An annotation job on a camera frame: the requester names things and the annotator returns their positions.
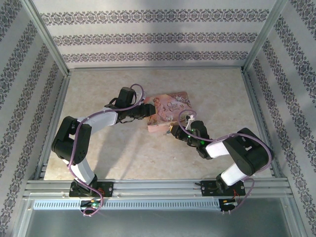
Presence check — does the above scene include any pink book-shaped box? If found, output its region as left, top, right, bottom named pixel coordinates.
left=142, top=90, right=193, bottom=134

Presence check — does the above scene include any small right controller board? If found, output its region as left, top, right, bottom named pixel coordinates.
left=220, top=198, right=239, bottom=207

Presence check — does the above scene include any small controller board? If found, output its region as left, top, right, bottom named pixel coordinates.
left=220, top=198, right=239, bottom=207
left=80, top=199, right=103, bottom=208

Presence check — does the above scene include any grey metal sheet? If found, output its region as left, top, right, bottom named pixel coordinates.
left=14, top=197, right=304, bottom=237

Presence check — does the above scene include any small left controller board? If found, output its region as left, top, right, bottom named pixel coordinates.
left=80, top=199, right=103, bottom=208

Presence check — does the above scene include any aluminium frame rail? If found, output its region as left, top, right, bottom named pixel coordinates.
left=241, top=70, right=283, bottom=178
left=68, top=66, right=245, bottom=73
left=34, top=71, right=71, bottom=181

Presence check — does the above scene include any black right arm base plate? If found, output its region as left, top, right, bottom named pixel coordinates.
left=201, top=180, right=245, bottom=198

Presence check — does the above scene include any aluminium front rail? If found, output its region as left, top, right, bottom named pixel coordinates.
left=23, top=179, right=290, bottom=199

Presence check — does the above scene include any slotted grey cable duct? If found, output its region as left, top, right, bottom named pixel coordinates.
left=33, top=198, right=221, bottom=211

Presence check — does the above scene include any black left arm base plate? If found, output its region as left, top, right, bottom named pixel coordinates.
left=69, top=181, right=114, bottom=198

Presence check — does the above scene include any aluminium corner post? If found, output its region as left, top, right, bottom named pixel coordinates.
left=241, top=0, right=289, bottom=74
left=21, top=0, right=70, bottom=76

